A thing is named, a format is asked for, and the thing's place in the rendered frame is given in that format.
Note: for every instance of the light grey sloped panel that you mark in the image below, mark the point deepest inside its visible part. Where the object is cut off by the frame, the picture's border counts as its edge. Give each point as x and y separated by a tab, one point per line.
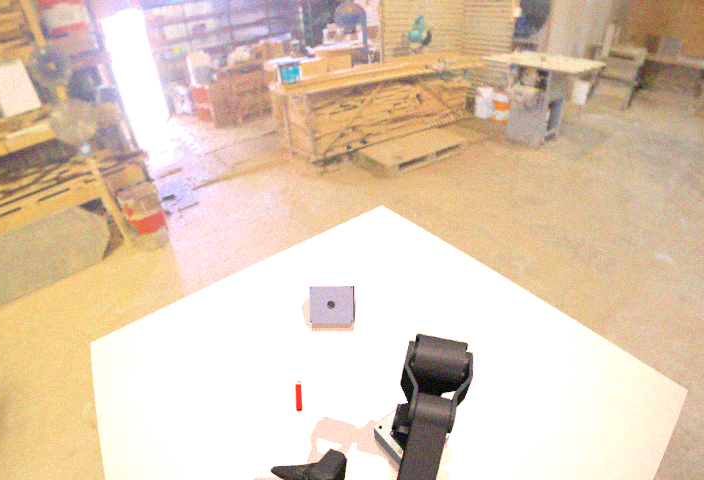
332	304

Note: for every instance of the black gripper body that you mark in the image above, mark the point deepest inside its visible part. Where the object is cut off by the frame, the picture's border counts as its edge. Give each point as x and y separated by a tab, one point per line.
332	466

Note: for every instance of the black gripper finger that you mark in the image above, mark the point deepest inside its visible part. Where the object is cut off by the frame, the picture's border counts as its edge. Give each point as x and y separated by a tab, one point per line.
293	472

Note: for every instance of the red peg with white band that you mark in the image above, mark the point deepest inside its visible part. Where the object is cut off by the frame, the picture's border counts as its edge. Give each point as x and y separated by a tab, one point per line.
298	396

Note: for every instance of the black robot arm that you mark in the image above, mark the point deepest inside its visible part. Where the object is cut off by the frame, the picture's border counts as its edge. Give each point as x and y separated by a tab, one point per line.
433	366

